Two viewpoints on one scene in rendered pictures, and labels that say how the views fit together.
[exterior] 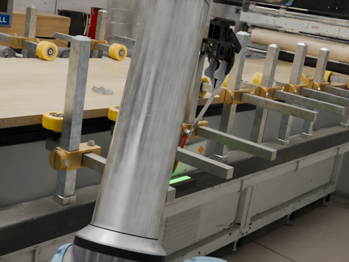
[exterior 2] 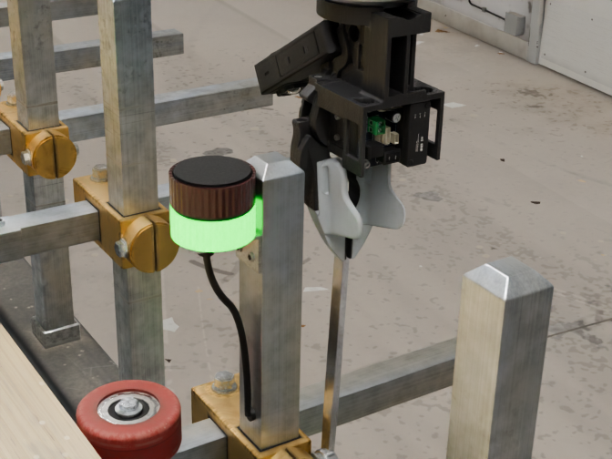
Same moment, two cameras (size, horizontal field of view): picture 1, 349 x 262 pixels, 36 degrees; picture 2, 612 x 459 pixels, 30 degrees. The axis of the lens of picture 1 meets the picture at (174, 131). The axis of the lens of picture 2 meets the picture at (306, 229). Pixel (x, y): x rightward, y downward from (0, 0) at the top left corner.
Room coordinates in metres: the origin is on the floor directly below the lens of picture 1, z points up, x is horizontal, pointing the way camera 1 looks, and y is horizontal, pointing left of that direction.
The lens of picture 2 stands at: (1.43, 0.66, 1.41)
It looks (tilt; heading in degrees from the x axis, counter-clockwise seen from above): 26 degrees down; 291
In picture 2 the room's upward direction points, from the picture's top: 1 degrees clockwise
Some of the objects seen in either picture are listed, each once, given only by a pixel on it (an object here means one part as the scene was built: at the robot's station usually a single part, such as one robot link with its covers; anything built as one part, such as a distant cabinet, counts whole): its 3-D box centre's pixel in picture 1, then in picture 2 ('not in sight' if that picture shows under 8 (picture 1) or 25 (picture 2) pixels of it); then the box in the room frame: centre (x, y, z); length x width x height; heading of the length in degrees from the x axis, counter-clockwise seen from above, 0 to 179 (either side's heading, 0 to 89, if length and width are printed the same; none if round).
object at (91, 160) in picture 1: (105, 167); not in sight; (1.30, 0.16, 0.82); 0.43 x 0.03 x 0.04; 54
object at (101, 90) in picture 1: (103, 89); not in sight; (1.84, 0.27, 0.91); 0.09 x 0.07 x 0.02; 47
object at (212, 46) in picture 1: (219, 39); (369, 80); (1.67, -0.09, 1.16); 0.09 x 0.08 x 0.12; 144
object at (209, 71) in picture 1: (210, 72); (342, 217); (1.69, -0.08, 1.05); 0.06 x 0.03 x 0.09; 144
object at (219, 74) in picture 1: (218, 74); (378, 208); (1.67, -0.11, 1.05); 0.06 x 0.03 x 0.09; 144
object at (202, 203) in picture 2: not in sight; (212, 186); (1.75, 0.00, 1.10); 0.06 x 0.06 x 0.02
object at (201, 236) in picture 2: not in sight; (212, 219); (1.75, 0.00, 1.07); 0.06 x 0.06 x 0.02
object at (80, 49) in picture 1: (71, 130); not in sight; (1.32, 0.26, 0.90); 0.03 x 0.03 x 0.48; 54
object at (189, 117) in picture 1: (186, 122); (269, 435); (1.73, -0.04, 0.87); 0.03 x 0.03 x 0.48; 54
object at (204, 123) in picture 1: (189, 128); (251, 444); (1.74, -0.05, 0.85); 0.13 x 0.06 x 0.05; 144
